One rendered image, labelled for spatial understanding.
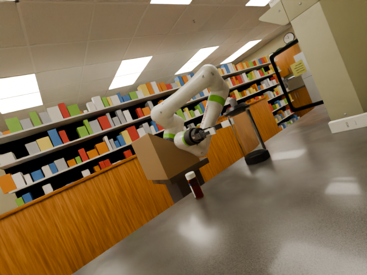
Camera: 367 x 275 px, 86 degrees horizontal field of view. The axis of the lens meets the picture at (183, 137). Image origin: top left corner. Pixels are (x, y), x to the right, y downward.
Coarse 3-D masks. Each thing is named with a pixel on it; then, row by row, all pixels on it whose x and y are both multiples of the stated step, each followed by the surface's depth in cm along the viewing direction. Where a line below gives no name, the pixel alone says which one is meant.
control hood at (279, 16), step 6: (276, 6) 84; (282, 6) 82; (270, 12) 86; (276, 12) 85; (282, 12) 83; (264, 18) 89; (270, 18) 87; (276, 18) 86; (282, 18) 84; (288, 18) 82; (282, 24) 85; (288, 24) 85
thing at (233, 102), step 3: (231, 99) 78; (234, 99) 78; (231, 102) 79; (234, 102) 78; (243, 102) 77; (231, 105) 79; (234, 105) 78; (237, 105) 76; (240, 105) 76; (243, 105) 76; (231, 108) 77; (234, 108) 76; (237, 108) 75; (228, 111) 77
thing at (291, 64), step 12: (300, 48) 110; (276, 60) 124; (288, 60) 118; (300, 60) 113; (288, 72) 121; (300, 72) 115; (288, 84) 124; (300, 84) 118; (312, 84) 112; (300, 96) 120; (312, 96) 115
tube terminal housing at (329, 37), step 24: (288, 0) 80; (312, 0) 74; (336, 0) 72; (360, 0) 71; (312, 24) 77; (336, 24) 73; (360, 24) 71; (312, 48) 79; (336, 48) 74; (360, 48) 72; (312, 72) 82; (336, 72) 76; (360, 72) 73; (336, 96) 79; (360, 96) 74
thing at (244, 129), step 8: (248, 104) 76; (240, 112) 75; (248, 112) 76; (232, 120) 77; (240, 120) 76; (248, 120) 76; (232, 128) 80; (240, 128) 76; (248, 128) 75; (256, 128) 77; (240, 136) 77; (248, 136) 76; (256, 136) 76; (240, 144) 79; (248, 144) 76; (256, 144) 76; (248, 152) 77; (256, 152) 76
